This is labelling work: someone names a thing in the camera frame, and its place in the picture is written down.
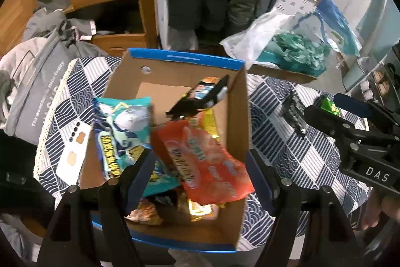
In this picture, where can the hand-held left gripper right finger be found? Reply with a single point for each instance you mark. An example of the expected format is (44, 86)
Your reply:
(261, 182)

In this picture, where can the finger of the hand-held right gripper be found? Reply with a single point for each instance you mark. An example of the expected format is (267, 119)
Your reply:
(328, 123)
(353, 104)

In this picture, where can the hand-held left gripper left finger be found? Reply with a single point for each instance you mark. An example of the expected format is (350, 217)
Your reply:
(139, 179)

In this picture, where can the green snack packet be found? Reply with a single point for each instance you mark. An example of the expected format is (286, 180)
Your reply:
(329, 105)

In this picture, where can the orange snack bag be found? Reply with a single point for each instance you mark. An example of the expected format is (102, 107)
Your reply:
(143, 212)

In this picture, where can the black snack packet white print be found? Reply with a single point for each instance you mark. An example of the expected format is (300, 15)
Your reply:
(295, 113)

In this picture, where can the teal snack packet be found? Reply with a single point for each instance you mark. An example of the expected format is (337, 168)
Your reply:
(125, 126)

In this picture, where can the red snack packet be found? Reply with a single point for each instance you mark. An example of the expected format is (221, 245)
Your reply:
(203, 167)

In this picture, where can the brown gold snack packet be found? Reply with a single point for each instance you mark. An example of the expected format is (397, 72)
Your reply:
(203, 210)

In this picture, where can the long yellow snack packet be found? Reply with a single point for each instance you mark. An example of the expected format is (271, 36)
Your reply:
(207, 123)

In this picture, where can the yellow and black snack packet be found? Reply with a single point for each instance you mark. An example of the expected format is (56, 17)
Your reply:
(200, 95)

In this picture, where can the blue-edged cardboard box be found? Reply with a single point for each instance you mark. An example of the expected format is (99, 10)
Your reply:
(175, 79)

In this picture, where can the person's right hand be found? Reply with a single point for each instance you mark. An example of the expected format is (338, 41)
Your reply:
(381, 212)

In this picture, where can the small white jar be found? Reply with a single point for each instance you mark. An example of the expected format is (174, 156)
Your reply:
(368, 94)
(365, 85)

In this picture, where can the navy and white patterned tablecloth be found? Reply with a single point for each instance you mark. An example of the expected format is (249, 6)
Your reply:
(281, 145)

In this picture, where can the white sticker card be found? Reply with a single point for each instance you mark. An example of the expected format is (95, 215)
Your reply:
(73, 154)

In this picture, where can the green crinkled wrapping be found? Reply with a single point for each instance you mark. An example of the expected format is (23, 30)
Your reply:
(297, 51)

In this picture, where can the blue and clear plastic bag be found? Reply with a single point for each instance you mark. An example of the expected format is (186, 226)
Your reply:
(337, 26)

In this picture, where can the teal box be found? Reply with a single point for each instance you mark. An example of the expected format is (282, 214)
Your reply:
(267, 57)

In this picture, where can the white plastic bag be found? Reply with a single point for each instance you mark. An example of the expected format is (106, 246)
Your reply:
(250, 38)

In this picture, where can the grey fabric bag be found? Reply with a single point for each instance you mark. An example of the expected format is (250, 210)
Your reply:
(40, 73)

